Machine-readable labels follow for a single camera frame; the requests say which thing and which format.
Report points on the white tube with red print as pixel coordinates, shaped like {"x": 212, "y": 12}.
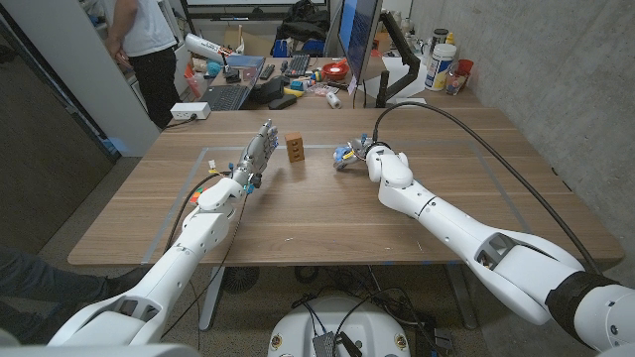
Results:
{"x": 206, "y": 47}

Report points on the red bowl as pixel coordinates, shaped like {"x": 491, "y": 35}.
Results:
{"x": 336, "y": 71}

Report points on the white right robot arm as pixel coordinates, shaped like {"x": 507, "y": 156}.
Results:
{"x": 476, "y": 238}

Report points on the black keyboard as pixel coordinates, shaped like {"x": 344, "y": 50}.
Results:
{"x": 297, "y": 65}

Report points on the blue toy camera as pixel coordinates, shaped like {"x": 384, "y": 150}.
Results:
{"x": 340, "y": 153}

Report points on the black bag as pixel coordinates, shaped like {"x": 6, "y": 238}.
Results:
{"x": 300, "y": 22}

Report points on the black round floor fan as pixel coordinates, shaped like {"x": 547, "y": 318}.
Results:
{"x": 240, "y": 279}

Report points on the small white roll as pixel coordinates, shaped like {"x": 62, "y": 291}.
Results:
{"x": 334, "y": 100}

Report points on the teal ball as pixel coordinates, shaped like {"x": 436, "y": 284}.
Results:
{"x": 214, "y": 68}

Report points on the white cabinet panel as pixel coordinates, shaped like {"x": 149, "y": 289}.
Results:
{"x": 74, "y": 64}

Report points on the wooden block with three holes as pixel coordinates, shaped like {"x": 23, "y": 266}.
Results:
{"x": 294, "y": 146}

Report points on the standing person in white shirt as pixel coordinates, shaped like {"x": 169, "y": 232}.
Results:
{"x": 149, "y": 49}

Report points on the seated person in dark trousers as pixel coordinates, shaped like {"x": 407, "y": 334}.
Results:
{"x": 44, "y": 290}

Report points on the computer monitor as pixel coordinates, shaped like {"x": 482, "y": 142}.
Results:
{"x": 359, "y": 35}

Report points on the dark-lidded jar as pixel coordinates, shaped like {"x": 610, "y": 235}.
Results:
{"x": 438, "y": 35}

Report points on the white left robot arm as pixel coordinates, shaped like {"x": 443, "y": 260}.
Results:
{"x": 188, "y": 238}

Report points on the colourful puzzle cube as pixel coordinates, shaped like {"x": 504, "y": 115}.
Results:
{"x": 195, "y": 196}

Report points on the red-lidded jar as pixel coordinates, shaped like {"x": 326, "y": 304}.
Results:
{"x": 459, "y": 77}

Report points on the cardboard box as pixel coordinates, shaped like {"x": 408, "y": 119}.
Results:
{"x": 250, "y": 42}

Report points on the blue storage bin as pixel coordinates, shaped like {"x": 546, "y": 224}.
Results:
{"x": 297, "y": 48}

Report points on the black laptop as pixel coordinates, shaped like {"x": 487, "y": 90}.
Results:
{"x": 230, "y": 94}

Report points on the yellow bottle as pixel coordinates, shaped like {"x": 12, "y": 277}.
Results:
{"x": 450, "y": 38}

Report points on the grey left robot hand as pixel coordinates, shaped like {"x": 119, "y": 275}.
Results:
{"x": 257, "y": 154}

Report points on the grey table leg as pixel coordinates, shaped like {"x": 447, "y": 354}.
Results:
{"x": 212, "y": 297}
{"x": 461, "y": 295}

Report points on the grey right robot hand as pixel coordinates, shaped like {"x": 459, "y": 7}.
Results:
{"x": 359, "y": 151}

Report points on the black flat case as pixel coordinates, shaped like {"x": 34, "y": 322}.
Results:
{"x": 282, "y": 102}

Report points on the white power strip box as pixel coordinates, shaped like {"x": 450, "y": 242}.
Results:
{"x": 190, "y": 110}

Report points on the white canister with blue label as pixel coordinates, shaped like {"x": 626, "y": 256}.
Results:
{"x": 440, "y": 67}

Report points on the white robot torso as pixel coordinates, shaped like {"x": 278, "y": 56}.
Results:
{"x": 347, "y": 322}

